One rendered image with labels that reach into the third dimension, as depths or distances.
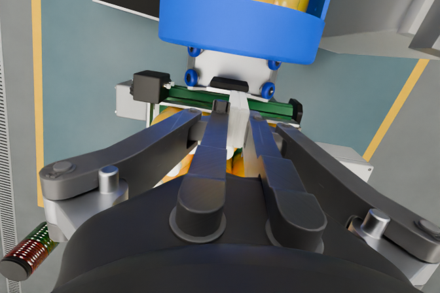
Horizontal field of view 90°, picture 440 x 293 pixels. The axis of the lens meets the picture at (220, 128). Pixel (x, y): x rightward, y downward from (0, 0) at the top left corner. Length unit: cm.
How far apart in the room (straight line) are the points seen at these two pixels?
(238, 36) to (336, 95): 145
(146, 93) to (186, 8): 30
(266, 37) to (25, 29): 191
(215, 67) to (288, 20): 33
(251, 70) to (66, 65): 154
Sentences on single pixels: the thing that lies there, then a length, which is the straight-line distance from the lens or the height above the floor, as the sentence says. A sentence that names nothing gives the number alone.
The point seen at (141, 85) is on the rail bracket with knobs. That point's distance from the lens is 59.
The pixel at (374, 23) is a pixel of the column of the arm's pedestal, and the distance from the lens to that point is 81.
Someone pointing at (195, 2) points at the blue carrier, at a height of 122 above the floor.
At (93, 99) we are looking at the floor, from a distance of 189.
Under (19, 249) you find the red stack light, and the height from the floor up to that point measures 124.
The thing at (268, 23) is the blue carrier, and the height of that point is 123.
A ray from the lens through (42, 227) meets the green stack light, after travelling 68.
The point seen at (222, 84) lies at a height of 105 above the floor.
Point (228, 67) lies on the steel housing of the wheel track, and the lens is 61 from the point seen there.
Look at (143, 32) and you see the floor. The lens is 165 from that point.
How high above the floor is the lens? 154
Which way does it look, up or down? 69 degrees down
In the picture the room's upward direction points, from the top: 170 degrees counter-clockwise
